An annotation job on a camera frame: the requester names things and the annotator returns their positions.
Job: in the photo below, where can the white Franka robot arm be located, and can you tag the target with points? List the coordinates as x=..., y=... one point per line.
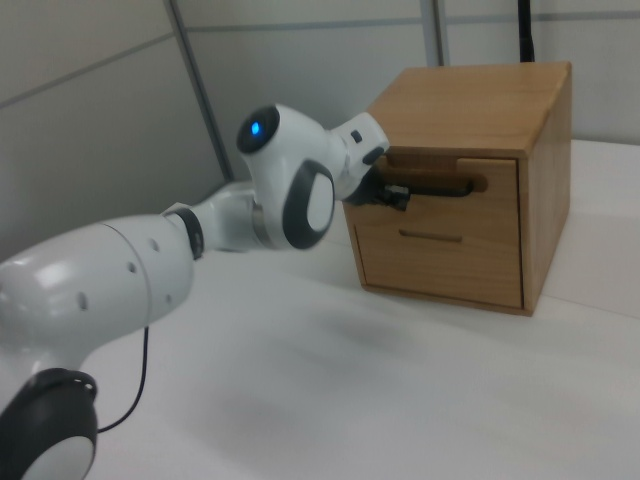
x=100, y=285

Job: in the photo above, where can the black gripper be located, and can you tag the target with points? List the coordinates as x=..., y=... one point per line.
x=367, y=192

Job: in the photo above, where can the grey partition post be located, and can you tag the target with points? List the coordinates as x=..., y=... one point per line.
x=441, y=30

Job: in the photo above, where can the open-top wooden drawer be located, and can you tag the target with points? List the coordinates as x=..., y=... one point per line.
x=480, y=215

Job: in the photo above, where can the wooden drawer with slot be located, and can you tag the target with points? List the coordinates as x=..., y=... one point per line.
x=450, y=265

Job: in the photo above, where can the wooden drawer cabinet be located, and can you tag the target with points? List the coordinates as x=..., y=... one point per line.
x=545, y=200

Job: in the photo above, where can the black vertical pole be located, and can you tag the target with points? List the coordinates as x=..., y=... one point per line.
x=526, y=30

